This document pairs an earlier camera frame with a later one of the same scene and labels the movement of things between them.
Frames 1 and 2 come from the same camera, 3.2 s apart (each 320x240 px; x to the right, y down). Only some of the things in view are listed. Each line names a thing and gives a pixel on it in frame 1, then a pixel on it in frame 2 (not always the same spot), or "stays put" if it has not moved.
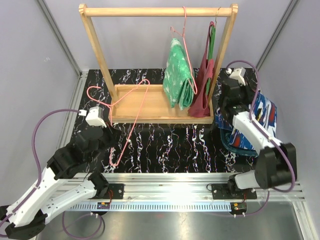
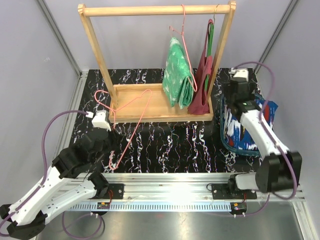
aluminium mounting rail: x=181 y=192 stays put
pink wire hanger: x=109 y=115 → x=114 y=119
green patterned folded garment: x=178 y=80 stays put
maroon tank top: x=201 y=106 stays put
